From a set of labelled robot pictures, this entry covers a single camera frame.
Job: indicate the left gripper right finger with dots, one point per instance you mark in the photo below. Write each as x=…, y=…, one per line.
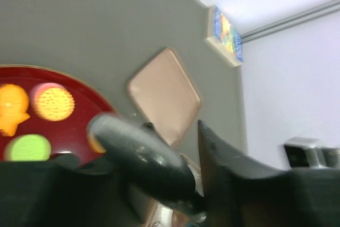
x=239, y=190

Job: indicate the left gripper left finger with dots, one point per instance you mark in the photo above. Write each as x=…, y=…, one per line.
x=149, y=163

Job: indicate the tin box with paper cups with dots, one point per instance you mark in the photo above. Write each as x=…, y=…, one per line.
x=160, y=215

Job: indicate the beige tin lid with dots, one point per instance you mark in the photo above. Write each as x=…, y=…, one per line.
x=166, y=96

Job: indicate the round red lacquer plate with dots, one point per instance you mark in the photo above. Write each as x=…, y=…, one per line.
x=67, y=136

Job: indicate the orange round cookie top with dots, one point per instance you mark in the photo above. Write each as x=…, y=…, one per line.
x=52, y=101

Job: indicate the green round cookie centre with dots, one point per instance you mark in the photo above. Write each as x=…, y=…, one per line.
x=28, y=147

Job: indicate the orange fish shaped cookie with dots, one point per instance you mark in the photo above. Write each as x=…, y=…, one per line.
x=14, y=106

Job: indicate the colourful paperback book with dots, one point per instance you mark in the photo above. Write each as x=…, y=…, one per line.
x=223, y=37

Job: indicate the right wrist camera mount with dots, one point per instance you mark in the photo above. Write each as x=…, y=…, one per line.
x=310, y=152

